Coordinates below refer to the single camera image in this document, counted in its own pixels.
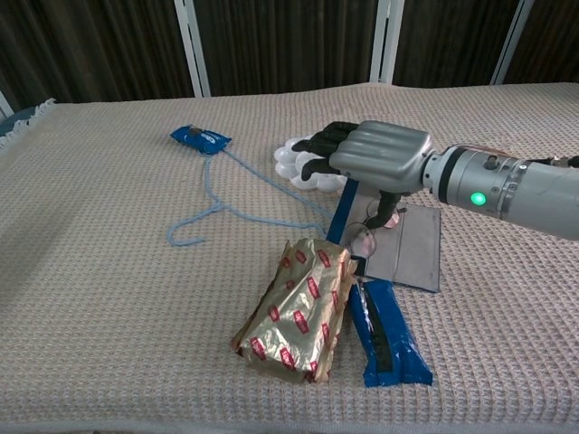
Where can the right robot arm silver white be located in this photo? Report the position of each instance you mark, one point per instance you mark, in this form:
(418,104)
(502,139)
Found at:
(520,190)

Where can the gold red snack bag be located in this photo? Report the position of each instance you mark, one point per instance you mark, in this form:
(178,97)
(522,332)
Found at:
(294,312)

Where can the thin-framed eyeglasses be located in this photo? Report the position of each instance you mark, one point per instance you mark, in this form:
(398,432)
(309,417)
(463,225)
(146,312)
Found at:
(364,242)

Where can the blue cookie packet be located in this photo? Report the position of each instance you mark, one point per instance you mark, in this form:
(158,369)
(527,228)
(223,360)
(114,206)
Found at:
(201,139)

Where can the long blue snack packet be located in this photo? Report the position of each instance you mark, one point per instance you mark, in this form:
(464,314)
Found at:
(398,343)

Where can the white metal frame post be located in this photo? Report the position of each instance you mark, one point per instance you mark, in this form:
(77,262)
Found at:
(511,40)
(4,106)
(384,45)
(192,50)

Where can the white flower paint palette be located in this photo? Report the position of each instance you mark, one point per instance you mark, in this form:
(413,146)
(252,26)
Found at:
(282,158)

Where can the dark brown pleated curtain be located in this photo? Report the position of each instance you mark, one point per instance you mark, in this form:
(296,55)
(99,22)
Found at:
(294,45)

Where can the grey folder with eyeglasses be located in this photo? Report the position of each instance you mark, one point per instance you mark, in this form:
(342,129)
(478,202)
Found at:
(416,253)

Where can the beige waffle tablecloth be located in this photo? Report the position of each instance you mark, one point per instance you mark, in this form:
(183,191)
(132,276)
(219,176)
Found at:
(113,271)

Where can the right robot hand grey black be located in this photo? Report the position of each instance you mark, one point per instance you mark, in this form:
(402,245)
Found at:
(384,153)

